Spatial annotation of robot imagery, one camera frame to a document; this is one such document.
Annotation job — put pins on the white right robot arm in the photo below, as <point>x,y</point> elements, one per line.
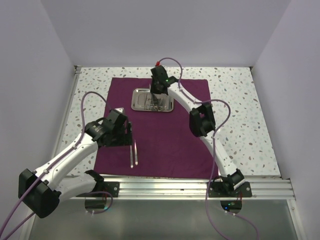
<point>202,125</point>

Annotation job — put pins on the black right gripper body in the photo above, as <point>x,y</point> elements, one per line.
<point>154,88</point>

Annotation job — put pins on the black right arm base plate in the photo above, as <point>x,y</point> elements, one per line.
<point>220,187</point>

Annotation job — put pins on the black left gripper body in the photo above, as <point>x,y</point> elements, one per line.
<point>121,138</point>

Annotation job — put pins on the aluminium front rail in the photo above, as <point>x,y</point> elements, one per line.
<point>146,188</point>

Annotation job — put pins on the aluminium left side rail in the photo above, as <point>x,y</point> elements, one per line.
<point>61,129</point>

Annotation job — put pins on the stainless steel instrument tray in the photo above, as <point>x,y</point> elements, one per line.
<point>145,101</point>

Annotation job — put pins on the steel tweezers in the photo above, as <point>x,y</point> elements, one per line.
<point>131,157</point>

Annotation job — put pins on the purple cloth wrap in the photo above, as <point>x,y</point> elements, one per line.
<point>166,147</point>

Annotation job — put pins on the steel forceps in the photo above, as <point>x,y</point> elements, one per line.
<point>136,162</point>

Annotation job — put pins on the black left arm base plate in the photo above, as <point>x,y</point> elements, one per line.
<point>112,187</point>

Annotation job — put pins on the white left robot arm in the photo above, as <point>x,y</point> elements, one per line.
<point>44,188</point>

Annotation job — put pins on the aluminium rail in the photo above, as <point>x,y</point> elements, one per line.
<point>146,188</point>
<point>61,129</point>

